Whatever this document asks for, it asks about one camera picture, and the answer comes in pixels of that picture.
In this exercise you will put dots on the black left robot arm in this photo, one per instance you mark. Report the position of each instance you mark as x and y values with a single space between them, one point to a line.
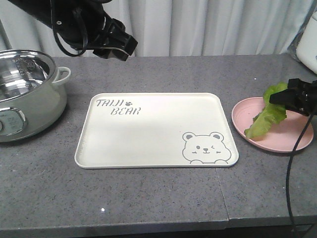
82 25

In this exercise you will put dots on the light green electric cooking pot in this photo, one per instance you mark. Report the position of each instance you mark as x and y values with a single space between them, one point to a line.
32 93

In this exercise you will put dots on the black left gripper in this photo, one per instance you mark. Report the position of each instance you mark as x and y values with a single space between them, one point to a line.
111 43

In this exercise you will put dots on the cream bear serving tray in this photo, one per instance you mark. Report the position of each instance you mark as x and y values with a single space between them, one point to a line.
139 130

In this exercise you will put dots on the white rice cooker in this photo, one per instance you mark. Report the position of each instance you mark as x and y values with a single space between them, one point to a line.
307 47

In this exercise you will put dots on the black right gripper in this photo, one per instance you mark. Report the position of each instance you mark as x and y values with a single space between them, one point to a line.
300 97

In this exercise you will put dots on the green lettuce leaf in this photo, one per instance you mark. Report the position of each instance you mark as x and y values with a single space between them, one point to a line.
271 113

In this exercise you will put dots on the pink round plate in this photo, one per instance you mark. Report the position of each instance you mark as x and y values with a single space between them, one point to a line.
281 138

